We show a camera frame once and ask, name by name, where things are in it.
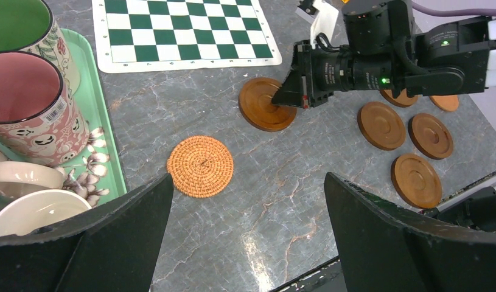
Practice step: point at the woven rattan coaster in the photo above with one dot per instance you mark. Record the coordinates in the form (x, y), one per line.
(201, 166)

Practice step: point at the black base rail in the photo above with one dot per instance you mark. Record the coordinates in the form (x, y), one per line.
(473, 207)

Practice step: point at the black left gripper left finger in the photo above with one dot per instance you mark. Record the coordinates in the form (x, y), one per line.
(112, 247)

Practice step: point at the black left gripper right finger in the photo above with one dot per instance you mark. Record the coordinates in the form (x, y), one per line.
(384, 247)

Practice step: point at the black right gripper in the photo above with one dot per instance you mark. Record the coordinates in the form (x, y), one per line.
(318, 74)

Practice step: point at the green interior cartoon mug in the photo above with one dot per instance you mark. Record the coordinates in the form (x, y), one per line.
(30, 26)

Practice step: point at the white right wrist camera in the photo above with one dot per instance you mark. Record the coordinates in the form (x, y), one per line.
(321, 15)

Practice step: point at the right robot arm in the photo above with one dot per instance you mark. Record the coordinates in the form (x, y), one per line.
(373, 46)

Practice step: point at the cream ceramic mug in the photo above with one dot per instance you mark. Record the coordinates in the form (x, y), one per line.
(40, 209)

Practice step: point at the brown wooden ridged coaster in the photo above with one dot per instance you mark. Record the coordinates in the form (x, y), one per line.
(255, 104)
(431, 136)
(381, 126)
(416, 181)

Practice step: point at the beige mug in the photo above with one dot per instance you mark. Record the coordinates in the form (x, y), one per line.
(20, 178)

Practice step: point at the green floral tray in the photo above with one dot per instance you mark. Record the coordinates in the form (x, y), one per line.
(95, 174)

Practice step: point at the dark walnut coaster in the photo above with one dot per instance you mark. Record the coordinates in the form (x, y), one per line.
(402, 100)

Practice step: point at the pink ghost pattern mug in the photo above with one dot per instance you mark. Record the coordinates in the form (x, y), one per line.
(39, 118)

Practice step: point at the plain orange cork coaster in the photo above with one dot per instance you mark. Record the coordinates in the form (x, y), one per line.
(446, 103)

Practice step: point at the green white chessboard mat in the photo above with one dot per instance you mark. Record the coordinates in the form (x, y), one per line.
(150, 36)

